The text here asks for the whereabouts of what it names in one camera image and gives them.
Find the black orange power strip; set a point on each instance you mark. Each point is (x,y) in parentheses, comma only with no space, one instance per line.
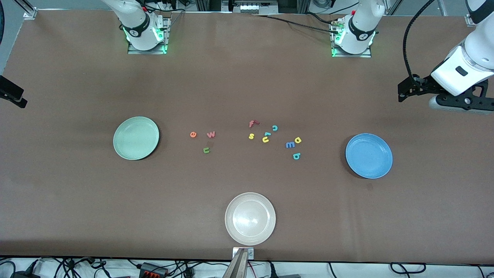
(152,269)

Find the grey metal device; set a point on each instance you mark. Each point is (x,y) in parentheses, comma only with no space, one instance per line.
(251,7)

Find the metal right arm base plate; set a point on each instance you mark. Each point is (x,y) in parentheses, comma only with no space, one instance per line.
(164,38)

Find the pink letter w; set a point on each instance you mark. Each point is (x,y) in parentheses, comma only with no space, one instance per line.
(210,134)

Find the red letter f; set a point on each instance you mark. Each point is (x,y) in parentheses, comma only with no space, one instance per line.
(252,124)

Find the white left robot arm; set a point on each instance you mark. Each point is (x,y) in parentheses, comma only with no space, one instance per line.
(361,23)

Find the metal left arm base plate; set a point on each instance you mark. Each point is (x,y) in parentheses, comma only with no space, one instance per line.
(362,55)

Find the blue plate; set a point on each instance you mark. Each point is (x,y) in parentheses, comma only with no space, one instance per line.
(369,156)

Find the green plate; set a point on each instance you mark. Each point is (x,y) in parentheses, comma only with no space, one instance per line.
(136,138)

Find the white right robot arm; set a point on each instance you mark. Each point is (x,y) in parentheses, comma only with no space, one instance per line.
(139,23)

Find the blue letter m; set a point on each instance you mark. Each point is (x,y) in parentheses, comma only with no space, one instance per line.
(290,144)

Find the grey camera mount bar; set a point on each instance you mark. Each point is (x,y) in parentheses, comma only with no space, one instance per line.
(237,268)

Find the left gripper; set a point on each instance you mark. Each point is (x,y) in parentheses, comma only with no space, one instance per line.
(423,84)

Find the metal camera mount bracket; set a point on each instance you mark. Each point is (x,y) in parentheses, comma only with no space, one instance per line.
(251,253)

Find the beige plate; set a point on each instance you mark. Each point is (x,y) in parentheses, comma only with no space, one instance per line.
(250,219)

